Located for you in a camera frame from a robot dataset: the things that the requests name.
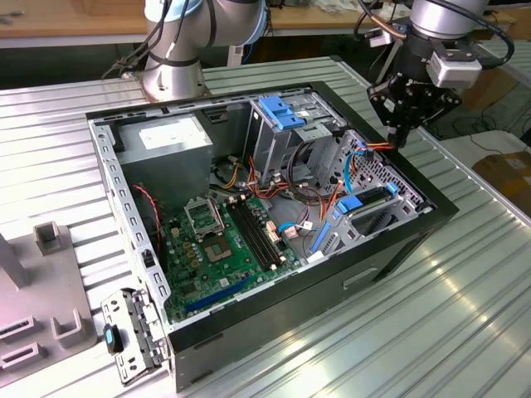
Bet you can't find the brown cardboard box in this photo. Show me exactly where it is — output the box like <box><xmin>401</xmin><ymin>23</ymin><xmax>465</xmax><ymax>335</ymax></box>
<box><xmin>470</xmin><ymin>151</ymin><xmax>531</xmax><ymax>208</ymax></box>

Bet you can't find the grey metal frame table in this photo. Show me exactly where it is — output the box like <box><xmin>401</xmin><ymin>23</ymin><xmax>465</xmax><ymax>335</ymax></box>
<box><xmin>422</xmin><ymin>39</ymin><xmax>531</xmax><ymax>138</ymax></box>

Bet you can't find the small white wrist camera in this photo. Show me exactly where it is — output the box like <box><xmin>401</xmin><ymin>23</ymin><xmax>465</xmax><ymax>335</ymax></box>
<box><xmin>368</xmin><ymin>27</ymin><xmax>394</xmax><ymax>48</ymax></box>

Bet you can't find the grey perforated disk bay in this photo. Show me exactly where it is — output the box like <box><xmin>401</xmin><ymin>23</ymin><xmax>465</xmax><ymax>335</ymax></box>
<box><xmin>309</xmin><ymin>129</ymin><xmax>432</xmax><ymax>260</ymax></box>

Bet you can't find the blue data wire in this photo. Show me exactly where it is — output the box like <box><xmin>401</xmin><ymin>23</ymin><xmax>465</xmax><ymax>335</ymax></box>
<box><xmin>342</xmin><ymin>140</ymin><xmax>370</xmax><ymax>196</ymax></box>

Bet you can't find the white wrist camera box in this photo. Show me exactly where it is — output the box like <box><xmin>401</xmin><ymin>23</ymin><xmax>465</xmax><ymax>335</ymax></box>
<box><xmin>426</xmin><ymin>39</ymin><xmax>484</xmax><ymax>90</ymax></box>

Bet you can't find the red black twisted wire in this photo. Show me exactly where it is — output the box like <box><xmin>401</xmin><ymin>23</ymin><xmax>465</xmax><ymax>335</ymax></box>
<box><xmin>132</xmin><ymin>185</ymin><xmax>163</xmax><ymax>254</ymax></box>

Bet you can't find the thick black wrist cable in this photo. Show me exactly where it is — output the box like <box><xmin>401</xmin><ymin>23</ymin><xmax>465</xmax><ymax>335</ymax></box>
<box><xmin>354</xmin><ymin>0</ymin><xmax>516</xmax><ymax>68</ymax></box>

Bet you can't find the grey power supply unit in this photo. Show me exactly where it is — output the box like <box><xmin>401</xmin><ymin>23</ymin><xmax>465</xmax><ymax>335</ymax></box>
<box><xmin>115</xmin><ymin>114</ymin><xmax>215</xmax><ymax>216</ymax></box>

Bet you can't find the robot base cable bundle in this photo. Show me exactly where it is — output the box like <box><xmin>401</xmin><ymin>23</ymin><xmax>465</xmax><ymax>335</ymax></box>
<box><xmin>102</xmin><ymin>0</ymin><xmax>178</xmax><ymax>80</ymax></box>

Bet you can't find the black RAM slot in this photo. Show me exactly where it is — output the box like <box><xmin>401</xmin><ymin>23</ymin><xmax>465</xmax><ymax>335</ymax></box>
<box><xmin>231</xmin><ymin>200</ymin><xmax>278</xmax><ymax>269</ymax></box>
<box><xmin>242</xmin><ymin>197</ymin><xmax>288</xmax><ymax>265</ymax></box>
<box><xmin>226</xmin><ymin>201</ymin><xmax>273</xmax><ymax>270</ymax></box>
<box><xmin>236</xmin><ymin>198</ymin><xmax>283</xmax><ymax>267</ymax></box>

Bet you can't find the large cardboard box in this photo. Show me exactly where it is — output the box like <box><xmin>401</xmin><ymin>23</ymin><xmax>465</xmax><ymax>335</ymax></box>
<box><xmin>460</xmin><ymin>68</ymin><xmax>524</xmax><ymax>111</ymax></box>

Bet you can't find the blue expansion slot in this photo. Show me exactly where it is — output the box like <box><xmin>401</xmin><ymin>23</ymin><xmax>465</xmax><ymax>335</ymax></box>
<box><xmin>184</xmin><ymin>276</ymin><xmax>252</xmax><ymax>314</ymax></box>

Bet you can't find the blue drive bay latch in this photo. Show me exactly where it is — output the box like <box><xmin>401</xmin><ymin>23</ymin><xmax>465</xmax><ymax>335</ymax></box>
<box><xmin>256</xmin><ymin>95</ymin><xmax>306</xmax><ymax>130</ymax></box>

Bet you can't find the green motherboard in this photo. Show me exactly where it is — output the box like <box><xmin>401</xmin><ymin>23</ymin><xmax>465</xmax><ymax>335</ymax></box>
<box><xmin>159</xmin><ymin>194</ymin><xmax>300</xmax><ymax>324</ymax></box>

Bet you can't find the orange power wire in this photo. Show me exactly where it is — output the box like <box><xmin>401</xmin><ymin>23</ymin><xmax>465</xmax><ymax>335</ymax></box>
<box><xmin>319</xmin><ymin>140</ymin><xmax>394</xmax><ymax>223</ymax></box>

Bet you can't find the black looped cable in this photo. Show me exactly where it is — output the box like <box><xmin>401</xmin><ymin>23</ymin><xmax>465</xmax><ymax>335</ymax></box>
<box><xmin>288</xmin><ymin>143</ymin><xmax>329</xmax><ymax>204</ymax></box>

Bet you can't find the black open PC case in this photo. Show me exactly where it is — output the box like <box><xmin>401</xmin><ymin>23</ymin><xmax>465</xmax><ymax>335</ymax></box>
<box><xmin>85</xmin><ymin>80</ymin><xmax>460</xmax><ymax>394</ymax></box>

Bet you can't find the red orange wire bundle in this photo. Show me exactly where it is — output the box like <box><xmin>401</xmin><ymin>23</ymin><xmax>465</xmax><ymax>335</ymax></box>
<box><xmin>246</xmin><ymin>155</ymin><xmax>291</xmax><ymax>201</ymax></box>

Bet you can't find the yellow black wire bundle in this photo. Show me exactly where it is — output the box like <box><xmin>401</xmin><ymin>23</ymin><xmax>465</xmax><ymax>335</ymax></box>
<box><xmin>211</xmin><ymin>155</ymin><xmax>250</xmax><ymax>192</ymax></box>

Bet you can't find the metal socket cover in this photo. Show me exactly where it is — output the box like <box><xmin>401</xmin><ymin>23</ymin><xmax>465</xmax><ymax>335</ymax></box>
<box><xmin>184</xmin><ymin>197</ymin><xmax>226</xmax><ymax>240</ymax></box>

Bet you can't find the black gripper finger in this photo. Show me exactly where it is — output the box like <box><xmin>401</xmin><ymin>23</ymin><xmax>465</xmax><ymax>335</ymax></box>
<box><xmin>400</xmin><ymin>88</ymin><xmax>464</xmax><ymax>148</ymax></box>
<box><xmin>367</xmin><ymin>78</ymin><xmax>406</xmax><ymax>147</ymax></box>

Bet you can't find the grey parts rack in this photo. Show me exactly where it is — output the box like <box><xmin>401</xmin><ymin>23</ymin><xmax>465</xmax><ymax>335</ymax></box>
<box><xmin>0</xmin><ymin>221</ymin><xmax>103</xmax><ymax>374</ymax></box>

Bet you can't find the metal card retention bracket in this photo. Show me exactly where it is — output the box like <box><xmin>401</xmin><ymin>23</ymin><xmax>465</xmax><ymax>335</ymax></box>
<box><xmin>101</xmin><ymin>288</ymin><xmax>172</xmax><ymax>386</ymax></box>

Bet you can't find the hard disk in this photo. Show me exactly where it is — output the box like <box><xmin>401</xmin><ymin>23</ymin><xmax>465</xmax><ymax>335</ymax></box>
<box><xmin>309</xmin><ymin>181</ymin><xmax>400</xmax><ymax>255</ymax></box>

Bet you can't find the grey optical drive cage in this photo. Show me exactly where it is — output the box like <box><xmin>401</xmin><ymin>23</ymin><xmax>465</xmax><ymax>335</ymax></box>
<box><xmin>242</xmin><ymin>89</ymin><xmax>348</xmax><ymax>183</ymax></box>

